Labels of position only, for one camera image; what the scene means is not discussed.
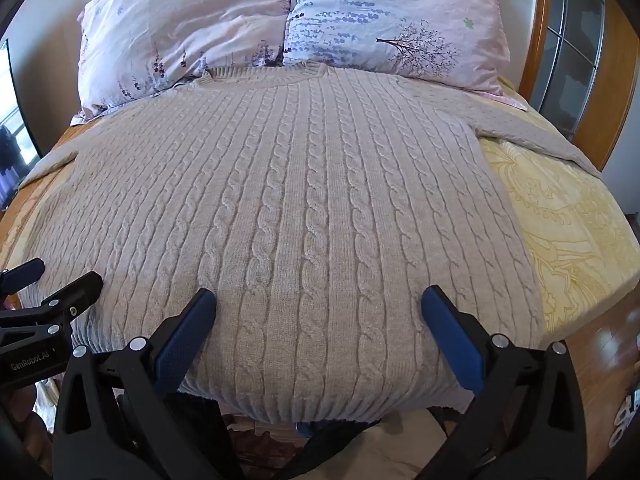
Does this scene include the beige cable knit sweater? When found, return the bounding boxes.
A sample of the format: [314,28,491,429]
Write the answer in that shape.
[15,60,604,424]

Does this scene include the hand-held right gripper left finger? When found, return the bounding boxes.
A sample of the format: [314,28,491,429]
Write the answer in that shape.
[52,287,247,480]

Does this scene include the window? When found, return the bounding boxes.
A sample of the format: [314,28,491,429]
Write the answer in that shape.
[0,39,42,212]

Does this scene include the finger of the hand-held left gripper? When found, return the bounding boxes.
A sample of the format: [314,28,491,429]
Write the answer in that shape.
[0,270,104,343]
[0,258,46,297]

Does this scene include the yellow patterned bed sheet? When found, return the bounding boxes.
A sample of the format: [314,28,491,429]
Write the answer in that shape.
[0,77,640,351]

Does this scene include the wooden framed glass door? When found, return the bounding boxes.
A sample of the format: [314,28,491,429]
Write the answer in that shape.
[516,0,627,172]

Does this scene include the pink and blue floral pillow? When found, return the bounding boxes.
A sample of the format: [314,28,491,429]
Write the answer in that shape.
[281,0,530,111]

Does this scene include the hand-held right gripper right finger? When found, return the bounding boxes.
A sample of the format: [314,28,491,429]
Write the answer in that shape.
[420,285,589,480]

